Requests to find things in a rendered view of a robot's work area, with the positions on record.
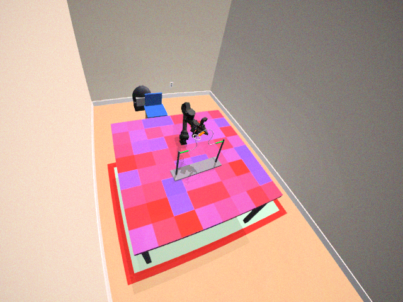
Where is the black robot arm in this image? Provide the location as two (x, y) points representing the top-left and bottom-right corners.
(179, 102), (199, 145)

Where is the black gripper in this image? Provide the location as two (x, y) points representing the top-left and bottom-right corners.
(190, 117), (208, 138)

